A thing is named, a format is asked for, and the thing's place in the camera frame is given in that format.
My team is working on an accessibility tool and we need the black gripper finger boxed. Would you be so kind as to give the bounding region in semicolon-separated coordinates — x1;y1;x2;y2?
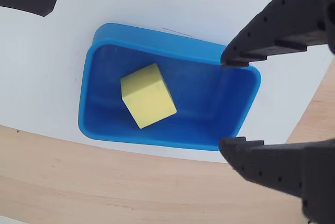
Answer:
220;0;335;68
218;137;335;224

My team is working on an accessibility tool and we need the yellow cube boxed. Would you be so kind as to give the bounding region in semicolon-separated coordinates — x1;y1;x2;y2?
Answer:
120;63;177;130

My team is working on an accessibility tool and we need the blue rectangular bin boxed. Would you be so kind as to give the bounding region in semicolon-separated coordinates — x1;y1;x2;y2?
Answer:
77;23;262;152

